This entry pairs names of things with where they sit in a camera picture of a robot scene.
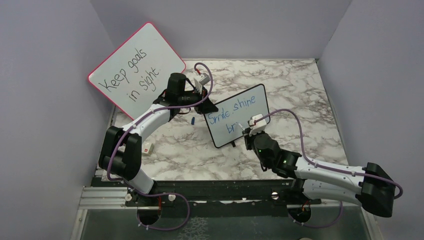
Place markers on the small white red box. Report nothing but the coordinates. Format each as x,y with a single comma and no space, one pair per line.
147,148

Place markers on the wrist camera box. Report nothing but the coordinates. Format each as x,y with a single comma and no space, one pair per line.
256,124
200,81

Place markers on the black framed whiteboard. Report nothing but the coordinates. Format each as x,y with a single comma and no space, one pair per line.
239,108

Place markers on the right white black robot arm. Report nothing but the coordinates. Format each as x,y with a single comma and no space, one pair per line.
369,187

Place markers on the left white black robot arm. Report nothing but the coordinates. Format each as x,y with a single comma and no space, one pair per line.
122,148

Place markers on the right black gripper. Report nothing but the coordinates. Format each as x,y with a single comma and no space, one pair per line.
248,138

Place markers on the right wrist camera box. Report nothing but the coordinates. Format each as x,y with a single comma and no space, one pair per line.
256,124

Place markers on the pink framed whiteboard with writing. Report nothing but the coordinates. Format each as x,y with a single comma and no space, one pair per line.
134,75

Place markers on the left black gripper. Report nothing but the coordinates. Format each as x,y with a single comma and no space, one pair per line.
205,107

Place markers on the black aluminium mounting rail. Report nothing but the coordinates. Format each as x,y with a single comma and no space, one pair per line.
216,198

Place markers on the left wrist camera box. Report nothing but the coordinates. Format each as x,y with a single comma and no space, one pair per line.
200,81

